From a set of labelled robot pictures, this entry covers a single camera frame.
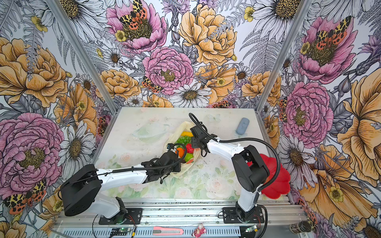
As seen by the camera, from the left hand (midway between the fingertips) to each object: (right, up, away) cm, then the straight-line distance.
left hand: (179, 165), depth 87 cm
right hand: (+12, +11, +7) cm, 18 cm away
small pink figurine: (+10, -25, -18) cm, 33 cm away
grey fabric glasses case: (+43, +22, +22) cm, 53 cm away
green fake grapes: (+2, +13, +11) cm, 17 cm away
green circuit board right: (+37, -26, -15) cm, 47 cm away
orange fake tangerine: (0, +6, +7) cm, 9 cm away
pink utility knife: (-8, -26, -16) cm, 32 cm away
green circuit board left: (-26, -27, -16) cm, 41 cm away
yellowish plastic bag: (-3, +20, +5) cm, 21 cm away
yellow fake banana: (+4, +17, +16) cm, 23 cm away
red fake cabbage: (+6, +8, +7) cm, 12 cm away
